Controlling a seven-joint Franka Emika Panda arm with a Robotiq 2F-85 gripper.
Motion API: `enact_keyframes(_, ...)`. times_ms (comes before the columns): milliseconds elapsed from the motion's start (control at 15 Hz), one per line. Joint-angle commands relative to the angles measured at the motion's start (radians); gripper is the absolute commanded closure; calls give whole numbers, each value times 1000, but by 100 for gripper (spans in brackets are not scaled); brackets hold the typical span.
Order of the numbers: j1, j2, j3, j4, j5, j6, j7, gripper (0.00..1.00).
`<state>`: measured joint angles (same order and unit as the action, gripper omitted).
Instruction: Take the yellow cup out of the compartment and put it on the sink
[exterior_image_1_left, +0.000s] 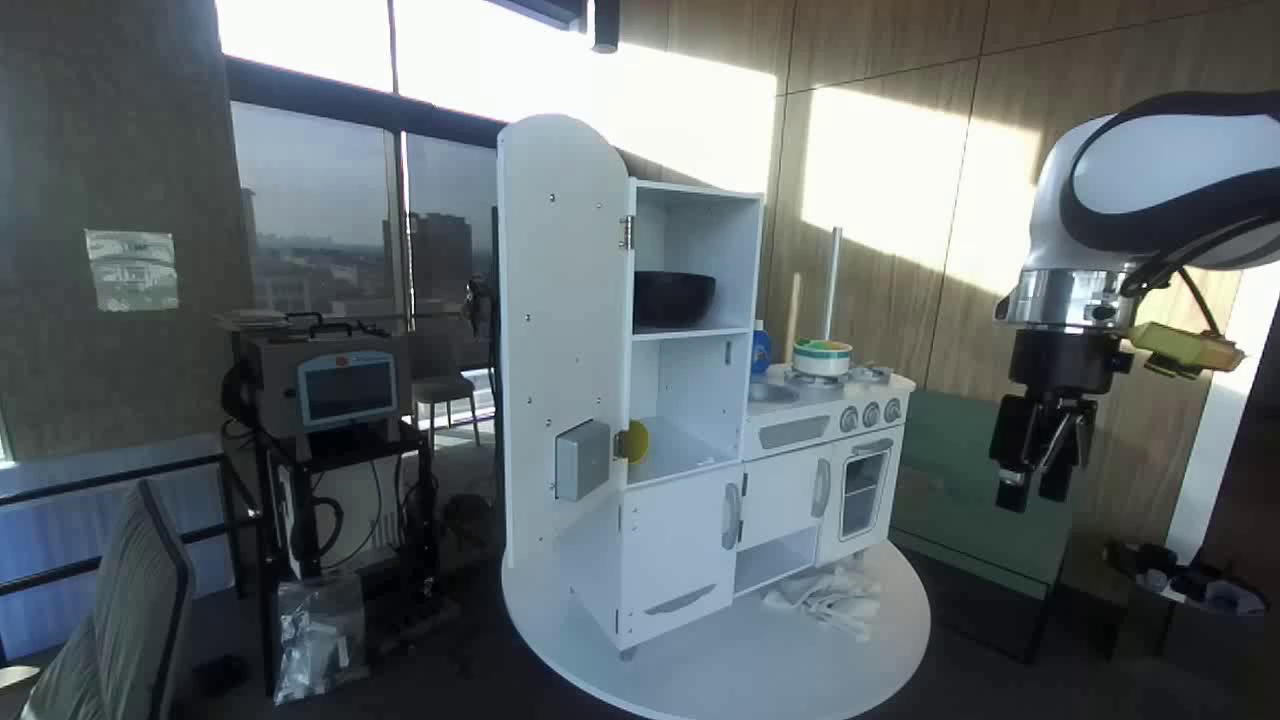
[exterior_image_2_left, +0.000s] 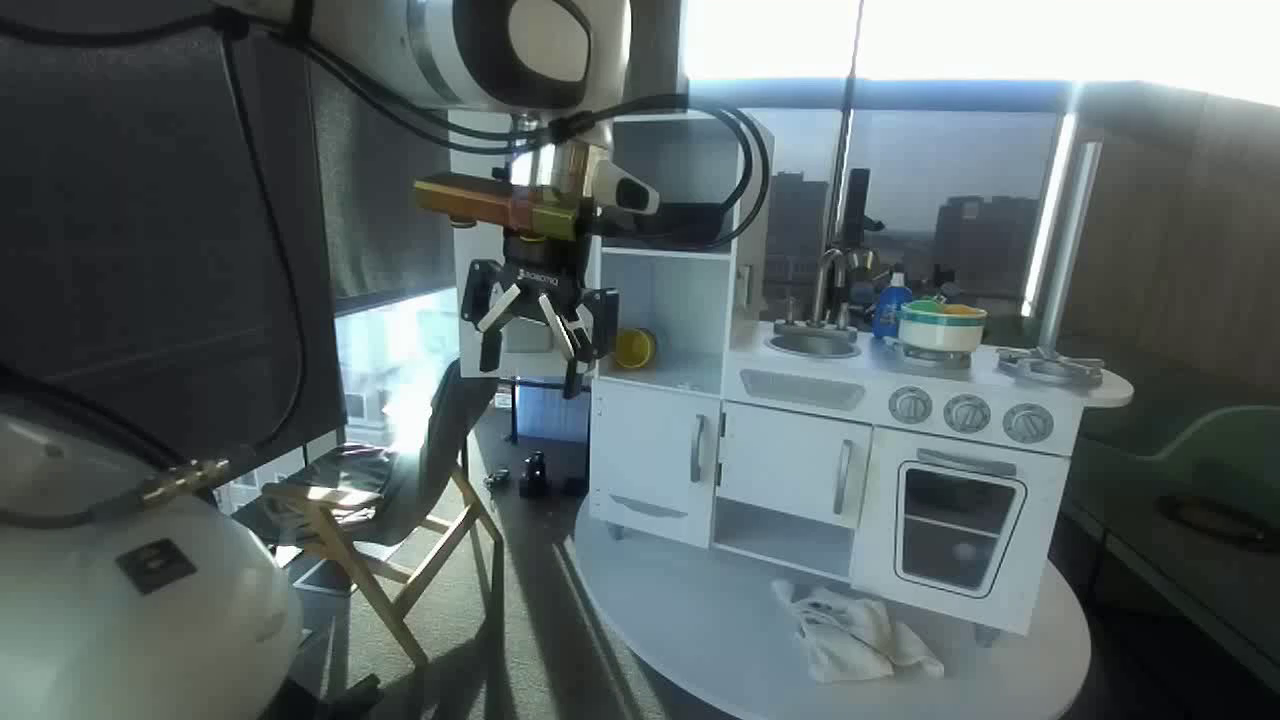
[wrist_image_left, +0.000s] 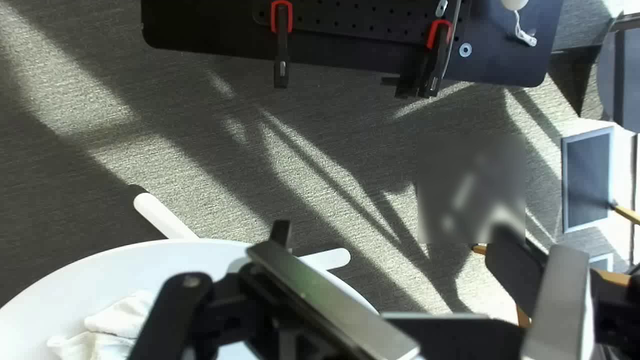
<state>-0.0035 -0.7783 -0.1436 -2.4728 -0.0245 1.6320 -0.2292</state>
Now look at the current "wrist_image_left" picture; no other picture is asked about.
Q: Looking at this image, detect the red black bar clamp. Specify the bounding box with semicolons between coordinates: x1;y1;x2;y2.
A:
393;17;455;101
268;0;295;89

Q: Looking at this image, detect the white plastic hook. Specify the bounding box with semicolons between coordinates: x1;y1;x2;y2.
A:
499;0;539;49

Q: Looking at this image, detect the gripper metal black right finger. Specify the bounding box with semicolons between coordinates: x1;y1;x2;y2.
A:
483;219;640;360

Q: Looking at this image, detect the white round table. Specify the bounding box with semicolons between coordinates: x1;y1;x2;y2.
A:
0;236;382;360

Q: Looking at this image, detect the white crumpled cloth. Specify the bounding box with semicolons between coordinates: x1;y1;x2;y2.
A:
45;288;159;360

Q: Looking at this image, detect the white device with blue screen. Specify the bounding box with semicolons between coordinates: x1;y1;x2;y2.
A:
557;123;620;236

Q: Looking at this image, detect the gripper metal black left finger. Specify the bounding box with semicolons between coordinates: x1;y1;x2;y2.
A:
126;217;423;360

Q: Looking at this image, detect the white table base leg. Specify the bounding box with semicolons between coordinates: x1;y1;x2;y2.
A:
291;246;354;273
132;191;200;242

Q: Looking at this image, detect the black pegboard mounting plate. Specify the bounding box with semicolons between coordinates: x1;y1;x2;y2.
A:
140;0;566;89

